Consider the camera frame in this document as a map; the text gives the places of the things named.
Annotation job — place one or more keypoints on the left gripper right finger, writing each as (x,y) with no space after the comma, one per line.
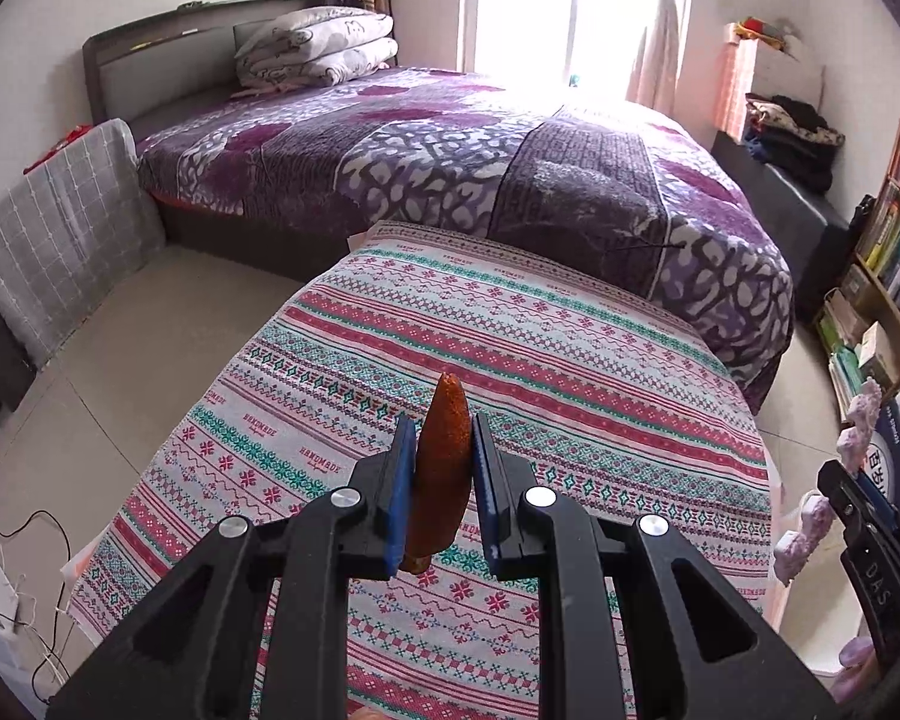
(633,620)

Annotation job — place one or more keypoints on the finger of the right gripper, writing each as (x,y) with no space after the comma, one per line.
(871,558)

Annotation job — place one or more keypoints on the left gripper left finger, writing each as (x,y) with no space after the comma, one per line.
(253,621)

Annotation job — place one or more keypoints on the person's right hand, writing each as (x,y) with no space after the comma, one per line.
(859,669)

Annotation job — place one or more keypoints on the wooden bookshelf with books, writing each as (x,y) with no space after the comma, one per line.
(859,323)

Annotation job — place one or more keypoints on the patterned striped tablecloth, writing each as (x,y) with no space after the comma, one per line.
(611,400)

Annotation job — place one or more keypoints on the black leather bench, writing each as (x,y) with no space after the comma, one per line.
(812,236)

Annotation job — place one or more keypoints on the folded clothes pile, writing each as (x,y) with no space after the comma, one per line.
(792,136)

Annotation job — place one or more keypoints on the grey checked cloth cover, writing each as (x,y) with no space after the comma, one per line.
(70,231)

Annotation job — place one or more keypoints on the white drawer cabinet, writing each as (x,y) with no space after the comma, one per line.
(753,65)

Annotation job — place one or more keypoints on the purple patterned bed blanket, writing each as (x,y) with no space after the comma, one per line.
(615,190)

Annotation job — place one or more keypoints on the pink curtain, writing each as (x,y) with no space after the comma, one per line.
(655,73)

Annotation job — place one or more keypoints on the dark bed headboard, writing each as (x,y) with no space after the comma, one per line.
(154,71)

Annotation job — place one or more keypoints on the folded white quilt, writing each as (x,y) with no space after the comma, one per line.
(318,46)

